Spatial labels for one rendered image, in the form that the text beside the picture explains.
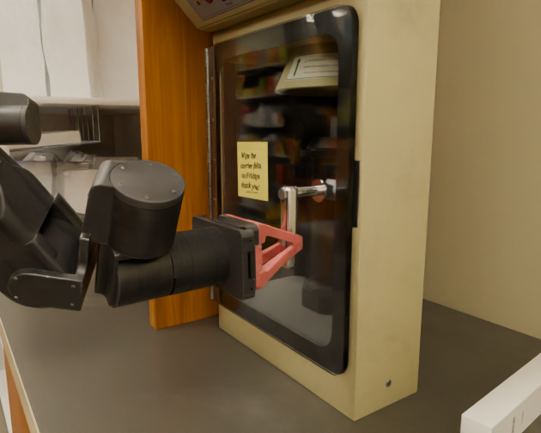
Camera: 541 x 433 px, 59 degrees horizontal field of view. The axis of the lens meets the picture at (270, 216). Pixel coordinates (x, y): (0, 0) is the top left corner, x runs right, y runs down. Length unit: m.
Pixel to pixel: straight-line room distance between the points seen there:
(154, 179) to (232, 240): 0.10
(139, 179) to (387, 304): 0.32
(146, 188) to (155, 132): 0.41
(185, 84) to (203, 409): 0.48
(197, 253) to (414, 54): 0.31
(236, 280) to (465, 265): 0.60
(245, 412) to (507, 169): 0.58
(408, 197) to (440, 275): 0.46
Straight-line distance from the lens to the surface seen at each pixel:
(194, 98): 0.80
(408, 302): 0.60
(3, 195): 0.39
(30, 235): 0.40
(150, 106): 0.77
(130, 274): 0.41
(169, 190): 0.37
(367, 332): 0.56
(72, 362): 0.76
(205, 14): 0.71
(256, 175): 0.64
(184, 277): 0.43
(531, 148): 0.88
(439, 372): 0.72
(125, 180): 0.37
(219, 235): 0.45
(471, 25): 0.96
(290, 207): 0.50
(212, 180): 0.75
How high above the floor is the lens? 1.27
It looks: 10 degrees down
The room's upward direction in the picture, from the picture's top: straight up
